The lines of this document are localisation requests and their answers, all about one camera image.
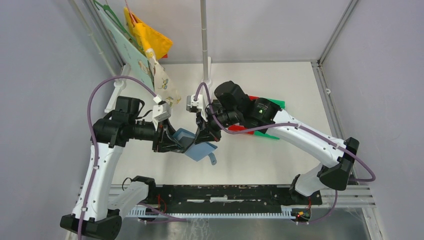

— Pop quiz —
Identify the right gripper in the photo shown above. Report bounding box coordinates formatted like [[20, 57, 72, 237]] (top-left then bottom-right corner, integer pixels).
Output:
[[194, 105, 241, 143]]

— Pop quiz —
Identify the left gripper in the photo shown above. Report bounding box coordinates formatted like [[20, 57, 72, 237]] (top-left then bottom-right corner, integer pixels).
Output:
[[129, 117, 185, 153]]

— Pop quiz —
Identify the blue card holder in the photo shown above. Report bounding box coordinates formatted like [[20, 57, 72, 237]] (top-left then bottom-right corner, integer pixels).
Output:
[[174, 128, 218, 166]]

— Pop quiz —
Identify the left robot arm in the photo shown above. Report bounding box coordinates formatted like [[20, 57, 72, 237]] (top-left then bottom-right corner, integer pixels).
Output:
[[60, 96, 185, 240]]

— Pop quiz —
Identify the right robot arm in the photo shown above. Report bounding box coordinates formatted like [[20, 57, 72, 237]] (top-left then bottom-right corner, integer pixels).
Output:
[[186, 81, 359, 204]]

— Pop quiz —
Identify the red plastic bin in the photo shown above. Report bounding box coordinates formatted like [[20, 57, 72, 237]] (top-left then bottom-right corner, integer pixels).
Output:
[[228, 95, 258, 135]]

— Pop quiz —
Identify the cream patterned cloth bag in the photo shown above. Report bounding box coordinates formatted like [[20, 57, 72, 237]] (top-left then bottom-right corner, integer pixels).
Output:
[[145, 48, 182, 107]]

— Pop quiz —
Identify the metal pole with white base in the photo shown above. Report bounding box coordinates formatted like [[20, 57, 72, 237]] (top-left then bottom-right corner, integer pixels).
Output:
[[200, 0, 212, 90]]

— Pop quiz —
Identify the green plastic bin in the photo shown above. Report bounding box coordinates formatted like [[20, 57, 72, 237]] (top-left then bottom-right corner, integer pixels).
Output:
[[253, 98, 286, 141]]

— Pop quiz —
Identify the light green hanging board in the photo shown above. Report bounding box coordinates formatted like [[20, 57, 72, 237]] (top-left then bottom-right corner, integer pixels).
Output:
[[97, 9, 154, 91]]

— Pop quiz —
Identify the yellow cloth bag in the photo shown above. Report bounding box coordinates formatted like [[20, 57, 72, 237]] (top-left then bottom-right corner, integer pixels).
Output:
[[123, 7, 173, 60]]

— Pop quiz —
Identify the green hanger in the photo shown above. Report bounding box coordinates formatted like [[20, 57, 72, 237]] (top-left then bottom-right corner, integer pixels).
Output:
[[93, 0, 140, 50]]

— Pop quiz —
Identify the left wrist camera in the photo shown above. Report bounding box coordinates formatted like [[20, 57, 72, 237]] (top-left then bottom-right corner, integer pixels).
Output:
[[152, 95, 172, 131]]

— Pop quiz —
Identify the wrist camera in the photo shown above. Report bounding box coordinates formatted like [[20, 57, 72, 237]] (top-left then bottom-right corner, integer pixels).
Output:
[[152, 95, 172, 131], [186, 94, 208, 122]]

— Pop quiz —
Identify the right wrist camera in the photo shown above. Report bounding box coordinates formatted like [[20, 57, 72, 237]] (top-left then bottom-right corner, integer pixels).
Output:
[[186, 94, 208, 122]]

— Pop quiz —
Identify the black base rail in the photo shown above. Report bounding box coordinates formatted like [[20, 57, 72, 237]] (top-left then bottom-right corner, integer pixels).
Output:
[[143, 184, 323, 215]]

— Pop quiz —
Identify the left white stand post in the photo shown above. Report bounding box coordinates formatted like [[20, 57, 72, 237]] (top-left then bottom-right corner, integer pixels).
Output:
[[67, 0, 133, 114]]

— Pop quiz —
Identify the white cable duct strip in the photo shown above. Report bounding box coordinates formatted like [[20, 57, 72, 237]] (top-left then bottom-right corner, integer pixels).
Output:
[[125, 206, 295, 220]]

